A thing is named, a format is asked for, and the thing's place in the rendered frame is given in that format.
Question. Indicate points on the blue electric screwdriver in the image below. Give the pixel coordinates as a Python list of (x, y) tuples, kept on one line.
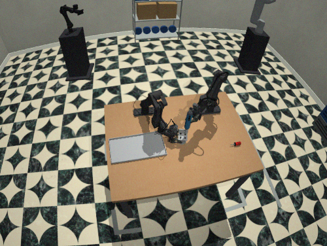
[(188, 120)]

